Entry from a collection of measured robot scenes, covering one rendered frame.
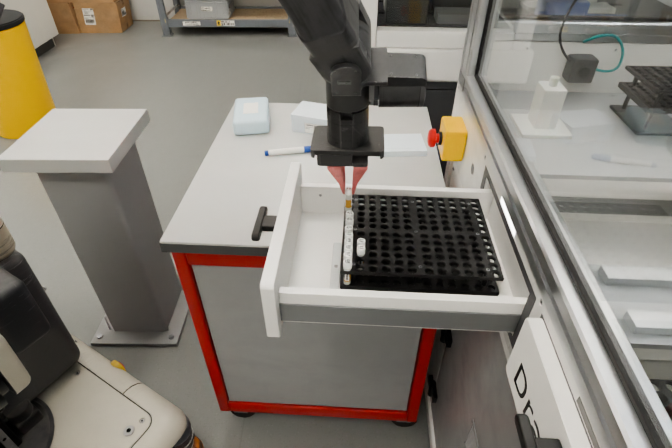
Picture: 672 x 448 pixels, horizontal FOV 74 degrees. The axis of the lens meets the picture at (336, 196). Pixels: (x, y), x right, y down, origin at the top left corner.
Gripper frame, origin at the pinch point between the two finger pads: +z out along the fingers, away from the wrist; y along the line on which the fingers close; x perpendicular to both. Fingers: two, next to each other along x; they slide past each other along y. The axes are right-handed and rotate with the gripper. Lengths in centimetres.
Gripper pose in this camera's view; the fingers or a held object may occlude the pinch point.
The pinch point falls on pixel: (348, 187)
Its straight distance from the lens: 69.2
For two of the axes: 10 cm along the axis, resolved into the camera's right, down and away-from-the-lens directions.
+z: 0.3, 7.6, 6.5
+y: -10.0, -0.2, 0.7
